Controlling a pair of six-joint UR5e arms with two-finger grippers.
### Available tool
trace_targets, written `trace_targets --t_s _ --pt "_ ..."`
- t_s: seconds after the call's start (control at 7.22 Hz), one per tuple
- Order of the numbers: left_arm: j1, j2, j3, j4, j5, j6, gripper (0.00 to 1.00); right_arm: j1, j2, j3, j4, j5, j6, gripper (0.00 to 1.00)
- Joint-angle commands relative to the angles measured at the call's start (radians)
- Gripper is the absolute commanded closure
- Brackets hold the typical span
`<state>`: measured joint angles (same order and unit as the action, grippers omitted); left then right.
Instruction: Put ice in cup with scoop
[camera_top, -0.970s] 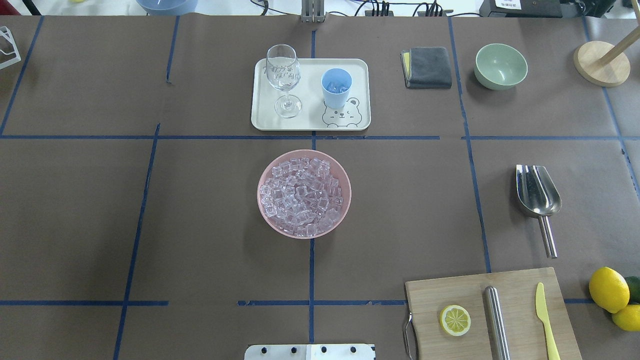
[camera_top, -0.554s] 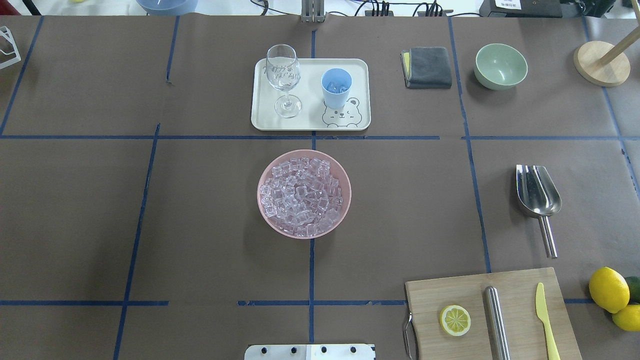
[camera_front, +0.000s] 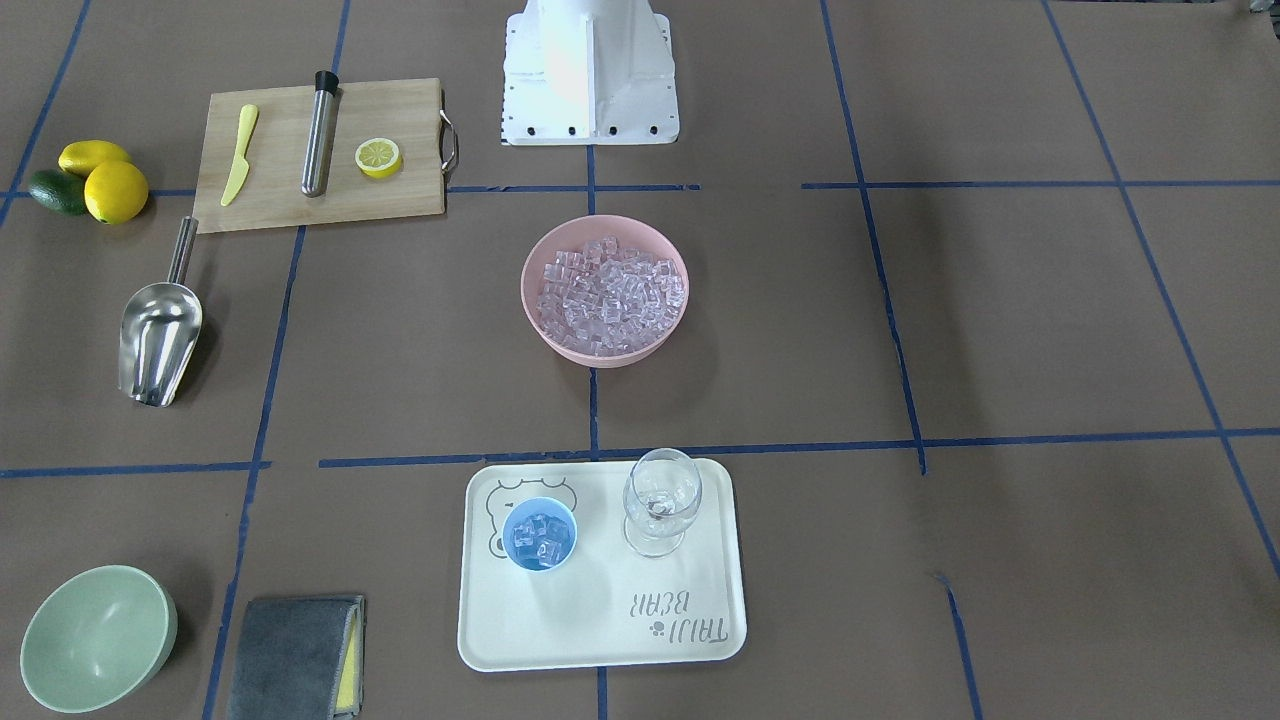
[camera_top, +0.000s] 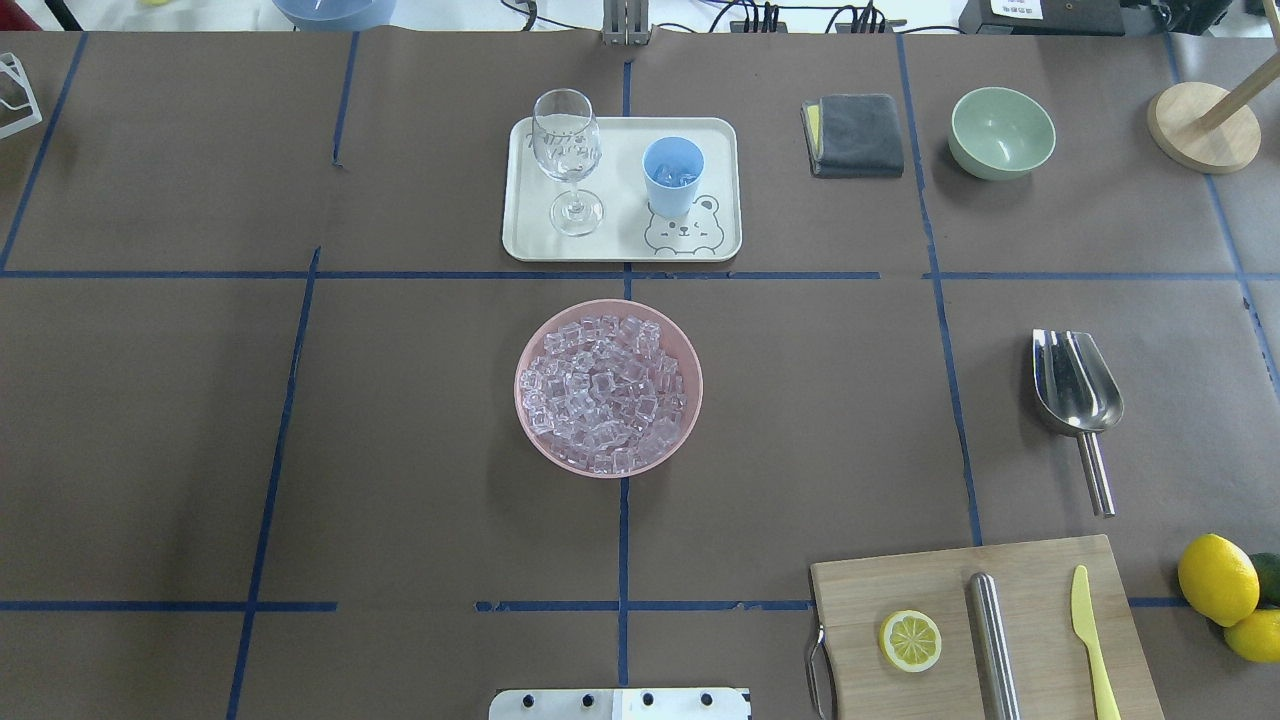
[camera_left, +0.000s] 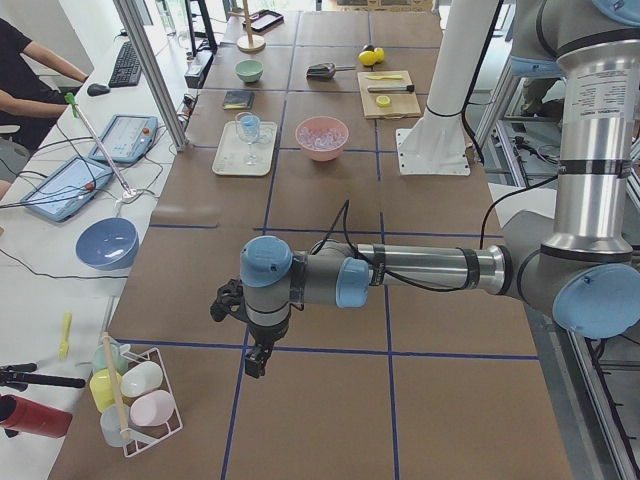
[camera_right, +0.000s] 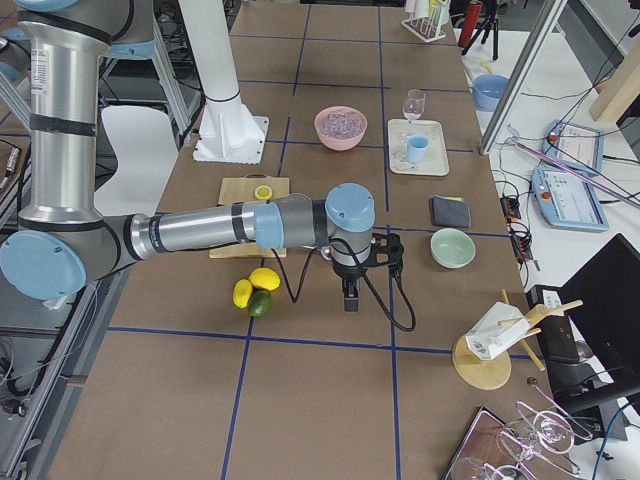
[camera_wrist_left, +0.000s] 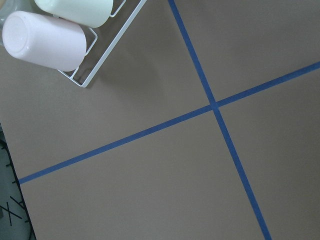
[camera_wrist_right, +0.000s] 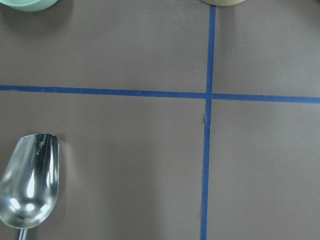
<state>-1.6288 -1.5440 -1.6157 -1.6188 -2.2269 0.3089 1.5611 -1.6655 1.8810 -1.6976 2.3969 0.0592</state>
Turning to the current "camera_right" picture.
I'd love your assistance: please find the white wire cup rack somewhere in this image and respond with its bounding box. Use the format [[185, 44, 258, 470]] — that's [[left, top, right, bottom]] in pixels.
[[401, 0, 450, 43]]

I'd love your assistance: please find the teach pendant near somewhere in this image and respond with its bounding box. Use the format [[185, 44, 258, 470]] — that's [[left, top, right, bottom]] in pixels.
[[531, 167, 609, 232]]

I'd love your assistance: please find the teach pendant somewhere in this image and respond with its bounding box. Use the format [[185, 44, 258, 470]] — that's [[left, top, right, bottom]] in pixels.
[[531, 167, 609, 232], [542, 120, 604, 176]]

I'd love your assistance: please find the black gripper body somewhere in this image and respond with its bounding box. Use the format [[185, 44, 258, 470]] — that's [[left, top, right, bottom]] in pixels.
[[331, 260, 367, 300]]

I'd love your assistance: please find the yellow lemon upper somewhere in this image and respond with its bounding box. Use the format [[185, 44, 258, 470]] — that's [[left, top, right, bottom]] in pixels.
[[232, 278, 254, 309]]

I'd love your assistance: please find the red bottle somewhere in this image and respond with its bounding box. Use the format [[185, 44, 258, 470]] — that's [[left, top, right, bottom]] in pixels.
[[458, 0, 483, 47]]

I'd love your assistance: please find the yellow lemon lower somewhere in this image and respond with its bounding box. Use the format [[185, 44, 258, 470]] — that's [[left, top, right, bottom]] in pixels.
[[248, 267, 281, 291]]

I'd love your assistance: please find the clear ice cubes pile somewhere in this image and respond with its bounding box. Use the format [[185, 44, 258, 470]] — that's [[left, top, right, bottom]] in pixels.
[[320, 109, 366, 140]]

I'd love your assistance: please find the clear wine glass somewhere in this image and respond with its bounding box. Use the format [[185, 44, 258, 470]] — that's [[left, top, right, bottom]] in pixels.
[[403, 89, 426, 124]]

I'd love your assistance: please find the cream bear tray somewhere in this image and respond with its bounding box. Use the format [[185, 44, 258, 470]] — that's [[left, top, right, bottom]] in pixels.
[[387, 119, 449, 176]]

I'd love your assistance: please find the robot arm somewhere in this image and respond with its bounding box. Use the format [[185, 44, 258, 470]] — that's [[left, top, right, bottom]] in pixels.
[[1, 1, 375, 301]]

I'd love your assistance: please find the pink bowl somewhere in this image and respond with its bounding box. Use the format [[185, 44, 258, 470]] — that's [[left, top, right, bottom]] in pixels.
[[314, 106, 368, 151]]

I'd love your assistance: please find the lemon half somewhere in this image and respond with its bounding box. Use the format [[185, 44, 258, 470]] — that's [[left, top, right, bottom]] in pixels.
[[254, 185, 273, 201]]

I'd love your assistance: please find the teach pendant far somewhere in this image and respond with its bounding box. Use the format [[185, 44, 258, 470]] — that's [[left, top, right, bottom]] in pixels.
[[542, 120, 604, 176]]

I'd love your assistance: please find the light blue cup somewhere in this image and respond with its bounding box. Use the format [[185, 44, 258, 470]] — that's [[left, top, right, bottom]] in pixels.
[[406, 134, 429, 164]]

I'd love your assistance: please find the wooden cutting board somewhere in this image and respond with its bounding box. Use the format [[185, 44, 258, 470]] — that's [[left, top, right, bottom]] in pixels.
[[208, 177, 290, 259]]

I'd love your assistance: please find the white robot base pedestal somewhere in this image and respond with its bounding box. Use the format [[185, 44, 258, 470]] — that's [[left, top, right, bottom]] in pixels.
[[180, 1, 269, 164]]

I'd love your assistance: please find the green bowl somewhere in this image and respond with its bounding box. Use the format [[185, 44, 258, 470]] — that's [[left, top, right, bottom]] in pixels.
[[430, 228, 476, 269]]

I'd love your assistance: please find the yellow lemon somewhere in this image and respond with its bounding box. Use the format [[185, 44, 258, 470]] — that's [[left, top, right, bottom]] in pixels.
[[232, 278, 254, 309], [248, 267, 281, 291]]

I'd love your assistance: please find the grey folded cloth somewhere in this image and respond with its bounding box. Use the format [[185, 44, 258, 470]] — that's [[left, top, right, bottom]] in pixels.
[[429, 196, 471, 228]]

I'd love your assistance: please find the yellow plastic fork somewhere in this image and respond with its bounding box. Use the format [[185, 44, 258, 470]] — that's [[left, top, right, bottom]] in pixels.
[[481, 62, 495, 75]]

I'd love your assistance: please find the wooden round stand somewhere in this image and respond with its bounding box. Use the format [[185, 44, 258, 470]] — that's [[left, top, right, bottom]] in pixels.
[[452, 290, 583, 390]]

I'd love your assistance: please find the black tripod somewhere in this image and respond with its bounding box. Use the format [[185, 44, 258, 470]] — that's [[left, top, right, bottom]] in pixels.
[[461, 0, 499, 60]]

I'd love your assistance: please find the blue bowl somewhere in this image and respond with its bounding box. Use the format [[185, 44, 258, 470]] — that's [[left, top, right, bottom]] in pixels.
[[472, 74, 509, 112]]

